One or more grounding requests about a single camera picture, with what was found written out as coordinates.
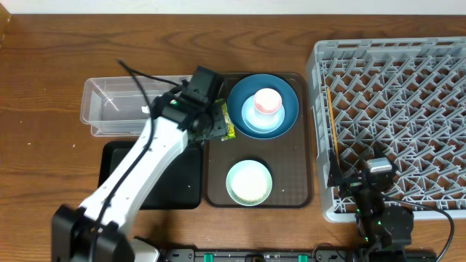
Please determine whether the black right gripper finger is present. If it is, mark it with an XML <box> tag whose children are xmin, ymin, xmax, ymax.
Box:
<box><xmin>355</xmin><ymin>142</ymin><xmax>386</xmax><ymax>164</ymax></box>
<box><xmin>327</xmin><ymin>150</ymin><xmax>343</xmax><ymax>187</ymax></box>

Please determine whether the yellow green snack wrapper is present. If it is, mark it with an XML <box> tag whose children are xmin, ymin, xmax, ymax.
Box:
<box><xmin>216</xmin><ymin>98</ymin><xmax>236</xmax><ymax>141</ymax></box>

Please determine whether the green bowl with rice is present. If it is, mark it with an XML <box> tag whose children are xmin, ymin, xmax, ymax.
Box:
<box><xmin>226</xmin><ymin>160</ymin><xmax>273</xmax><ymax>207</ymax></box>

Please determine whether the white tissue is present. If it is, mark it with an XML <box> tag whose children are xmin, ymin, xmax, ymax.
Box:
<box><xmin>141</xmin><ymin>106</ymin><xmax>150</xmax><ymax>114</ymax></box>

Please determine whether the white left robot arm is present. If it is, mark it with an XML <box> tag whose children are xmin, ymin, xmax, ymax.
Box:
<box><xmin>51</xmin><ymin>92</ymin><xmax>228</xmax><ymax>261</ymax></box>

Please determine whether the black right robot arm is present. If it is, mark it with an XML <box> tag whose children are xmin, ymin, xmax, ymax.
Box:
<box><xmin>327</xmin><ymin>146</ymin><xmax>414</xmax><ymax>261</ymax></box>

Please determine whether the grey plastic dishwasher rack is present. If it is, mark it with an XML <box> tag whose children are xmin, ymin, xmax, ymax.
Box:
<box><xmin>307</xmin><ymin>37</ymin><xmax>465</xmax><ymax>223</ymax></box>

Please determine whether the dark blue plate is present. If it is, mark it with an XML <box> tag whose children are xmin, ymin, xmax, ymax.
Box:
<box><xmin>226</xmin><ymin>73</ymin><xmax>299</xmax><ymax>140</ymax></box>

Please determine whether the light blue bowl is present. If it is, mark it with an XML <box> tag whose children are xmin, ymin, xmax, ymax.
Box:
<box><xmin>241</xmin><ymin>95</ymin><xmax>285</xmax><ymax>133</ymax></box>

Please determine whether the pink cup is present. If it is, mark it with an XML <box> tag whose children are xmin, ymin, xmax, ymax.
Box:
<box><xmin>253</xmin><ymin>88</ymin><xmax>282</xmax><ymax>114</ymax></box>

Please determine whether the black tray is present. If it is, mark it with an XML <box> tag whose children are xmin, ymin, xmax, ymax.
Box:
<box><xmin>98</xmin><ymin>141</ymin><xmax>203</xmax><ymax>210</ymax></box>

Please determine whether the wooden chopstick left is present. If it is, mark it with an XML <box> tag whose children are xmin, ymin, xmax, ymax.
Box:
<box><xmin>326</xmin><ymin>87</ymin><xmax>339</xmax><ymax>164</ymax></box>

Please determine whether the clear plastic bin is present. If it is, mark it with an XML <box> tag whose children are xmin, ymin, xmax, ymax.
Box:
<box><xmin>81</xmin><ymin>75</ymin><xmax>191</xmax><ymax>137</ymax></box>

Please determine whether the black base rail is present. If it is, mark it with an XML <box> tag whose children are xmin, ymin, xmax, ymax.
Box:
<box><xmin>130</xmin><ymin>238</ymin><xmax>438</xmax><ymax>262</ymax></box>

